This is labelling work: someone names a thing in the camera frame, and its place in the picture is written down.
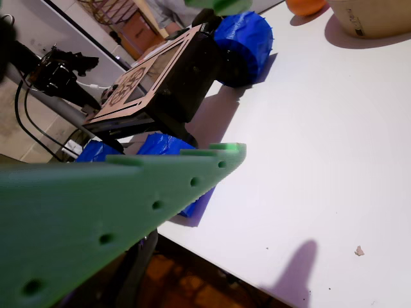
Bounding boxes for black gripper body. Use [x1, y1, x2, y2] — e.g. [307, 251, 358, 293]
[31, 46, 100, 98]

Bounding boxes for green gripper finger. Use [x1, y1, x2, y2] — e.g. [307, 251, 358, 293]
[0, 142, 248, 308]
[184, 0, 253, 17]

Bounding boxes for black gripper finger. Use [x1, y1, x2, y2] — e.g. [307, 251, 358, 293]
[71, 83, 103, 114]

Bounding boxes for person in grey shirt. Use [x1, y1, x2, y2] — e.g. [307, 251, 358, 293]
[150, 0, 206, 33]

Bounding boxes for white power adapter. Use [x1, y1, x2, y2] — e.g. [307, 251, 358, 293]
[62, 138, 83, 155]

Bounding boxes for wooden lattice chair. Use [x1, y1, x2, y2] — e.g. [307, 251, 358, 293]
[76, 0, 139, 28]

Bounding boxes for wooden top rover chassis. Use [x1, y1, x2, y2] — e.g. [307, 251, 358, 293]
[82, 24, 225, 145]

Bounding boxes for dark table leg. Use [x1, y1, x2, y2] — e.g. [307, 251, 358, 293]
[117, 228, 159, 308]

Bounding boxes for brown cardboard box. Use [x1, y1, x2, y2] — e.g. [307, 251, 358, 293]
[123, 11, 164, 60]

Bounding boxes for orange fruit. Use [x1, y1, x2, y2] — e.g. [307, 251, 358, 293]
[284, 0, 327, 17]

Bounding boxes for brown paper bowl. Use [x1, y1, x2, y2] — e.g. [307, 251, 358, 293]
[327, 0, 411, 40]

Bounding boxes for white USB cable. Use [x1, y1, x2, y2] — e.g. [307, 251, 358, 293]
[76, 81, 112, 94]

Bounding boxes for black power cable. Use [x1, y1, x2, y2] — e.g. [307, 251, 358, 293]
[14, 80, 70, 163]

